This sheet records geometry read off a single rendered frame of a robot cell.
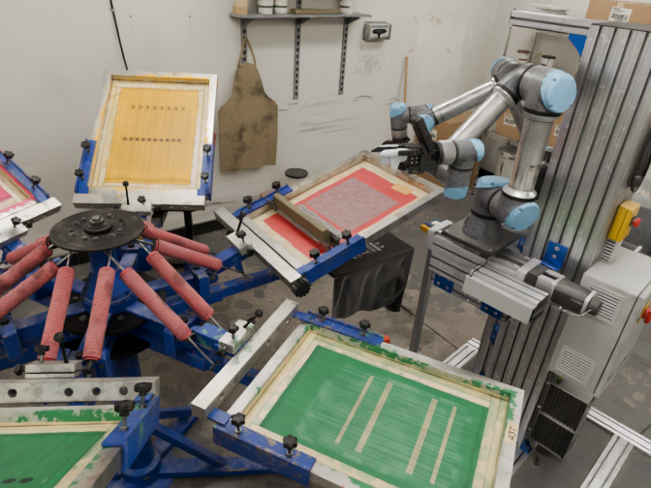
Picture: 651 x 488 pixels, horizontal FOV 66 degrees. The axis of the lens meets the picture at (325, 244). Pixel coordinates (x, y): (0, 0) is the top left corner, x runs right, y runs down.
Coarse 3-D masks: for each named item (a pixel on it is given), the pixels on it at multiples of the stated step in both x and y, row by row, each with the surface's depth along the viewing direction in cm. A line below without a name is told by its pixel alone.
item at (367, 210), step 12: (372, 192) 242; (384, 192) 240; (396, 192) 239; (348, 204) 237; (360, 204) 235; (372, 204) 234; (384, 204) 232; (396, 204) 231; (336, 216) 231; (348, 216) 230; (360, 216) 228; (372, 216) 227; (384, 216) 226; (336, 228) 224; (348, 228) 223; (360, 228) 222; (288, 240) 223; (300, 240) 222; (312, 240) 220; (324, 252) 213
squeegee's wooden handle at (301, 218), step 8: (280, 200) 230; (288, 200) 229; (280, 208) 234; (288, 208) 226; (296, 208) 222; (296, 216) 222; (304, 216) 217; (304, 224) 218; (312, 224) 212; (320, 224) 211; (312, 232) 216; (320, 232) 209; (328, 232) 209; (328, 240) 211
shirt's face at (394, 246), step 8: (384, 240) 251; (392, 240) 252; (400, 240) 252; (392, 248) 245; (400, 248) 245; (408, 248) 246; (368, 256) 237; (376, 256) 238; (384, 256) 238; (344, 264) 229; (352, 264) 229; (360, 264) 230; (336, 272) 223
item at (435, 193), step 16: (352, 160) 261; (368, 160) 263; (320, 176) 254; (400, 176) 246; (416, 176) 240; (432, 192) 228; (416, 208) 221; (256, 224) 230; (384, 224) 216; (400, 224) 219; (272, 240) 219; (368, 240) 212; (288, 256) 209
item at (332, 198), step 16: (352, 176) 256; (368, 176) 253; (320, 192) 249; (336, 192) 247; (352, 192) 245; (368, 192) 242; (320, 208) 238; (336, 208) 236; (272, 224) 235; (288, 224) 233
